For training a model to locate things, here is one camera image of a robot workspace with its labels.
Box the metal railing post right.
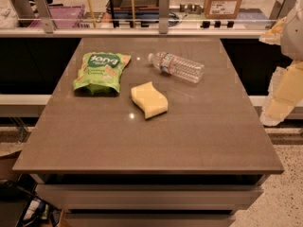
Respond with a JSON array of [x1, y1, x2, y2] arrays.
[[269, 0, 296, 20]]

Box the yellow pole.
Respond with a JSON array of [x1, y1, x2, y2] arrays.
[[87, 0, 97, 28]]

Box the purple plastic crate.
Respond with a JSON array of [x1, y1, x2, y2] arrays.
[[29, 5, 85, 28]]

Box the cardboard box with label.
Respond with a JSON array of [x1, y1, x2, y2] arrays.
[[204, 0, 242, 19]]

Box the clear plastic water bottle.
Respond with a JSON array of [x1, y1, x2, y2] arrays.
[[148, 52, 205, 83]]

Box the metal railing post left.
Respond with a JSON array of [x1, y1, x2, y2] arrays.
[[34, 0, 55, 33]]

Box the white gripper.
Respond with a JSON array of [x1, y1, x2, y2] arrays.
[[258, 0, 303, 127]]

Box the yellow wavy sponge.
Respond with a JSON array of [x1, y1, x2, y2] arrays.
[[131, 81, 169, 119]]

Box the grey table drawer unit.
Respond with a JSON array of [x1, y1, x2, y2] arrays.
[[36, 183, 263, 227]]

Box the green snack bag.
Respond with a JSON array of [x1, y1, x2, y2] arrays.
[[73, 52, 132, 95]]

